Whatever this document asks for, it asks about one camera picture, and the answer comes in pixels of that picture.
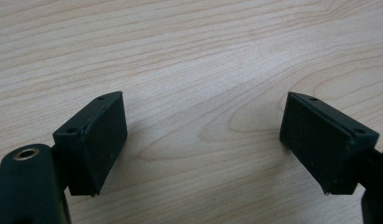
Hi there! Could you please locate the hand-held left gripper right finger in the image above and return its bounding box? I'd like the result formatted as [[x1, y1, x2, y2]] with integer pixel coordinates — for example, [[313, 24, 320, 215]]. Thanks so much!
[[278, 91, 380, 197]]

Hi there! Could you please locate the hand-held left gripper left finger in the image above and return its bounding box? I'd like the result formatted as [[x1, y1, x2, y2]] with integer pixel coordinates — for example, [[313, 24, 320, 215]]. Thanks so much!
[[51, 91, 129, 197]]

